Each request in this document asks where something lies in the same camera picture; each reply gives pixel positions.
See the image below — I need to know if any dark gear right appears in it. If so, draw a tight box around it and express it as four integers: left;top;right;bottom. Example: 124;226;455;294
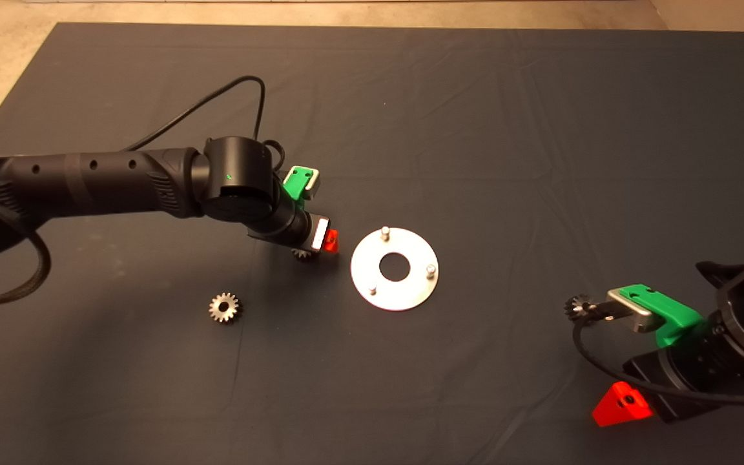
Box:
564;294;595;324

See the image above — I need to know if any thin black camera cable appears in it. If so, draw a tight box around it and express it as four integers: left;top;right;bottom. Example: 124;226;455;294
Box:
571;300;744;408
128;75;287;174

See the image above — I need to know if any green right camera mount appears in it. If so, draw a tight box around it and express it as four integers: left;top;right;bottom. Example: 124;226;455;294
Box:
617;282;705;346

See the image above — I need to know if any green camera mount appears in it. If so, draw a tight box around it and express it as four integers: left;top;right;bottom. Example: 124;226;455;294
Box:
282;165;318;202
617;282;705;346

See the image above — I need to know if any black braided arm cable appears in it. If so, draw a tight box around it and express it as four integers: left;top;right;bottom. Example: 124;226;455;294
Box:
0;194;52;307

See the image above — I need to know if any round metal carrier plate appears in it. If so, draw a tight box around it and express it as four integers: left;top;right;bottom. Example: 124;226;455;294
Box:
350;225;440;313

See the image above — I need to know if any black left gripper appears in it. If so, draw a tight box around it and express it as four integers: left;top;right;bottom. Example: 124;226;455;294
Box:
247;205;338;254

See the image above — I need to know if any thin black right camera cable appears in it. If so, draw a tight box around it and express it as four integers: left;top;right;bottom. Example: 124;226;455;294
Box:
571;300;744;408

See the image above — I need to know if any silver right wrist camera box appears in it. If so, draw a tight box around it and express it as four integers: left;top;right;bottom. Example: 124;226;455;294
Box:
606;287;660;333

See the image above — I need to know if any green left camera mount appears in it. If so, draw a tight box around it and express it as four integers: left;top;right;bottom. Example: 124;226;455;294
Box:
282;165;318;202

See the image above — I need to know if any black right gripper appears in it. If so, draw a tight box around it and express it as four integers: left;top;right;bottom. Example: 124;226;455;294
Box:
592;322;744;428

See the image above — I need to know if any thin black left camera cable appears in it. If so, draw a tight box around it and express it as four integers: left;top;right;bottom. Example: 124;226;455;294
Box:
128;75;287;174

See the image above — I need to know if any dark grey table cloth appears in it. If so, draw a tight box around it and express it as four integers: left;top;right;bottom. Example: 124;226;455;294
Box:
0;23;744;465

